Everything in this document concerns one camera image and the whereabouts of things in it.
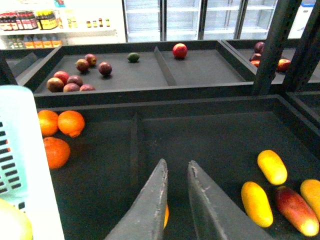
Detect red apple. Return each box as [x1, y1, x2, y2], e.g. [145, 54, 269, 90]
[172, 43, 188, 59]

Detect red mango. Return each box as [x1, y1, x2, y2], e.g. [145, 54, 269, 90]
[275, 185, 320, 237]

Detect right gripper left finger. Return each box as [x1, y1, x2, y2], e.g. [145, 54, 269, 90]
[106, 158, 168, 240]

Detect yellow mango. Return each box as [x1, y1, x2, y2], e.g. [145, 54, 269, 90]
[241, 181, 274, 228]
[300, 179, 320, 221]
[163, 204, 170, 229]
[257, 149, 288, 186]
[0, 199, 33, 240]

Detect black mango tray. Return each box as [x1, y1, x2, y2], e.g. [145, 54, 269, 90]
[38, 95, 320, 240]

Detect glass refrigerator doors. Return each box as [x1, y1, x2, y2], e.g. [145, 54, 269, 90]
[122, 0, 278, 42]

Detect orange fruit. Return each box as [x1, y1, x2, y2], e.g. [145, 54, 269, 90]
[57, 110, 86, 138]
[43, 136, 71, 170]
[38, 110, 59, 137]

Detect black metal post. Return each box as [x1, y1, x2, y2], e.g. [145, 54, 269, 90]
[282, 0, 320, 92]
[252, 0, 301, 96]

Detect white grocery shelf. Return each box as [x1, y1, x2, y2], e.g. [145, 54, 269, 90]
[0, 0, 127, 50]

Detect green avocado far tray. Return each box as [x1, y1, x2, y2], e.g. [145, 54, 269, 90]
[127, 52, 140, 63]

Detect teal plastic basket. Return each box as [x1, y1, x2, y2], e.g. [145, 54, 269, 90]
[0, 85, 65, 240]

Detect black far fruit tray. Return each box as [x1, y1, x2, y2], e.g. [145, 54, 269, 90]
[24, 40, 257, 109]

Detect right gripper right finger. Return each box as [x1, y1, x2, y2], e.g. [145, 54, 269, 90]
[187, 160, 272, 240]

